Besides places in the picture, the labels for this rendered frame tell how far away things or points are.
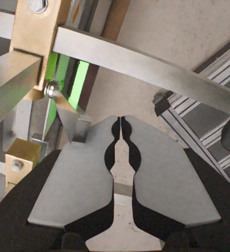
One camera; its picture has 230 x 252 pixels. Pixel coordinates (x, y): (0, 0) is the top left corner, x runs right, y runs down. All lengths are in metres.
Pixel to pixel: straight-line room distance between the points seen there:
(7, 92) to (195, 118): 1.01
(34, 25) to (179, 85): 0.19
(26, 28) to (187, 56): 1.02
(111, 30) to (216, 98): 0.80
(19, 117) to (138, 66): 0.44
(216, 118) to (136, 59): 0.94
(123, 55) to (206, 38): 0.99
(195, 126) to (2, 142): 0.92
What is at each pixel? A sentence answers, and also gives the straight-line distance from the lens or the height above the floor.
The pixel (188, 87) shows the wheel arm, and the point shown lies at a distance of 0.27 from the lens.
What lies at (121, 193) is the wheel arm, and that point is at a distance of 0.39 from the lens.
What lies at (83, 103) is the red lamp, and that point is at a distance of 0.44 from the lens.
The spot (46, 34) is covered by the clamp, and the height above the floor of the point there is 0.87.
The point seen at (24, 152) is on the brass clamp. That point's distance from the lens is 0.36.
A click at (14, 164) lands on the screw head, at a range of 0.35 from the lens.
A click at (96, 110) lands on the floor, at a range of 1.24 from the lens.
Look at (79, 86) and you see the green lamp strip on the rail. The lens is 0.43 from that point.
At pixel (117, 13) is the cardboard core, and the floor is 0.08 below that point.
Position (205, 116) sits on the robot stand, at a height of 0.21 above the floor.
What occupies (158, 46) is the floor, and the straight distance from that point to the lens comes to 1.13.
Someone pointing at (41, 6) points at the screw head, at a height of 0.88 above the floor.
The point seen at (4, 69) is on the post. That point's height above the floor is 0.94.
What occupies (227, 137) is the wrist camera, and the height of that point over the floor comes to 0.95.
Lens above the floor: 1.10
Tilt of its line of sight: 58 degrees down
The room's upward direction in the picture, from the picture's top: 179 degrees counter-clockwise
